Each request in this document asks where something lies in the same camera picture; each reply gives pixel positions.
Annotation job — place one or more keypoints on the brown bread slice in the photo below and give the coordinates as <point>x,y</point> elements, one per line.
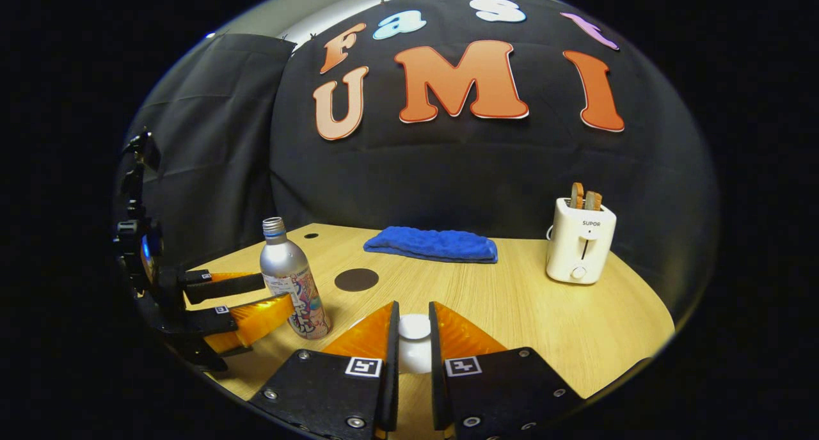
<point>577,196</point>
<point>593,201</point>

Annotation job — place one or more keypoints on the black backdrop cloth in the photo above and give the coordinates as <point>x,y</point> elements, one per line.
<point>480,171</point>

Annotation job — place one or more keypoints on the dark grey curtain panel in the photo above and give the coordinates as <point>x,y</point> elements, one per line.
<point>211,139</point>

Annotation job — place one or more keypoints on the blue towel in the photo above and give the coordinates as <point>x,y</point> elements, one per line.
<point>435,243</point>

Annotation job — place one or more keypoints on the dark brown round coaster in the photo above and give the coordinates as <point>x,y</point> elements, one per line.
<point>356,279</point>

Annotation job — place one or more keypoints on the silver water bottle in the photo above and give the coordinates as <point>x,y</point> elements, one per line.
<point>285,258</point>

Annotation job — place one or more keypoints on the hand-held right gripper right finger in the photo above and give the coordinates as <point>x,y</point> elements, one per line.
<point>437,376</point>

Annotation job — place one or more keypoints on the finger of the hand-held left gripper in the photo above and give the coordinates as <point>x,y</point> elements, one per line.
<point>224,286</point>
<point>249,322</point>

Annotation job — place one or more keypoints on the white toaster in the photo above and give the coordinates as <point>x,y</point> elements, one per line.
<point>579,248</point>

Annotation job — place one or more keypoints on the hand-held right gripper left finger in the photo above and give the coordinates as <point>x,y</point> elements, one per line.
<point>391,376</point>

